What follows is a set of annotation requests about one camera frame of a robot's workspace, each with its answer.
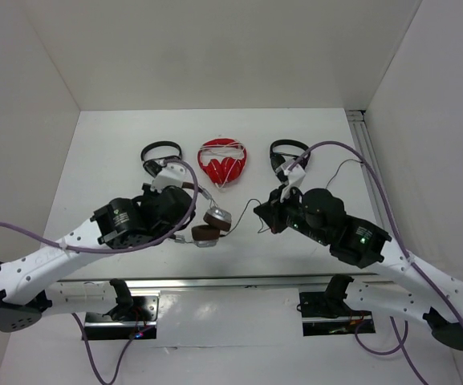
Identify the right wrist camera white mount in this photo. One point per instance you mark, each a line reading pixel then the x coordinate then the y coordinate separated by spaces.
pixel 294 174

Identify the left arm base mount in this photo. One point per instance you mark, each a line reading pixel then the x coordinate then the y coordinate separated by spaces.
pixel 133 314

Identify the brown silver headphones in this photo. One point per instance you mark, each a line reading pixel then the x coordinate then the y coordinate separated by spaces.
pixel 217 223

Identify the aluminium rail front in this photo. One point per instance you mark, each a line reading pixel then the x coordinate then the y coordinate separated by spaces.
pixel 143 287

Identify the right black headphones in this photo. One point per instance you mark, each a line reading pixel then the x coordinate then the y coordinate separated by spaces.
pixel 277 158

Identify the black headphones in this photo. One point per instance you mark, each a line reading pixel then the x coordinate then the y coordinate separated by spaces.
pixel 154 154
pixel 277 158

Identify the red headphones with white cable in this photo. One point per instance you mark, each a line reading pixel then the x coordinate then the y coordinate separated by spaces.
pixel 222 160

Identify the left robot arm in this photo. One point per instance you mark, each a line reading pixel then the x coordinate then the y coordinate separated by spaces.
pixel 31 287

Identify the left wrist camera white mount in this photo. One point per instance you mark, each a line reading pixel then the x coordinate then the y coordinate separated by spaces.
pixel 171 175

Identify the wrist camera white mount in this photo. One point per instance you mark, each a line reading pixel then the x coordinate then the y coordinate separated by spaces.
pixel 294 174
pixel 171 175

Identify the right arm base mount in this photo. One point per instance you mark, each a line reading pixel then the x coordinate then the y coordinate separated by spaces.
pixel 324 312

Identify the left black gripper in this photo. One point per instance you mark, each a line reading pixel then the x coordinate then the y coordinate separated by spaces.
pixel 148 193

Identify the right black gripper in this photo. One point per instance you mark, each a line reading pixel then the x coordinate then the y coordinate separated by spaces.
pixel 272 208

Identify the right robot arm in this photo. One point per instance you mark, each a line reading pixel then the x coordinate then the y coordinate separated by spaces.
pixel 426 295

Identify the left black headphones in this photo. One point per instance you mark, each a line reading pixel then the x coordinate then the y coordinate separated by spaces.
pixel 154 154

